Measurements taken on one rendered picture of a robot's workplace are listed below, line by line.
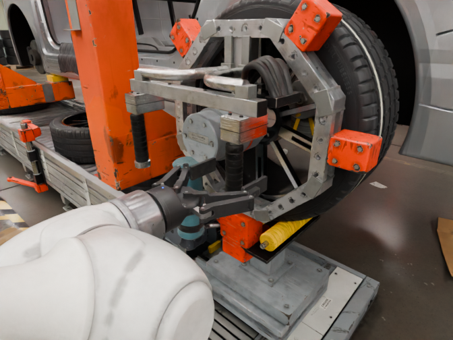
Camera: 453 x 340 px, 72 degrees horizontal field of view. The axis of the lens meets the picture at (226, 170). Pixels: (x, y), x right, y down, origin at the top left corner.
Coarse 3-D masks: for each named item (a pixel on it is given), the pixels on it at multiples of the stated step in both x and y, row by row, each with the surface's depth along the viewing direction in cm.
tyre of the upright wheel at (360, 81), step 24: (264, 0) 78; (288, 0) 74; (360, 24) 80; (336, 48) 70; (360, 48) 72; (336, 72) 71; (360, 72) 69; (384, 72) 78; (360, 96) 69; (384, 96) 75; (360, 120) 71; (384, 120) 77; (384, 144) 83; (216, 168) 110; (336, 168) 79; (336, 192) 81; (288, 216) 95; (312, 216) 89
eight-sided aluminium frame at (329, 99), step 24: (216, 24) 80; (240, 24) 75; (264, 24) 71; (192, 48) 89; (216, 48) 90; (288, 48) 69; (312, 72) 67; (312, 96) 68; (336, 96) 67; (336, 120) 71; (312, 144) 72; (312, 168) 74; (312, 192) 76; (264, 216) 89
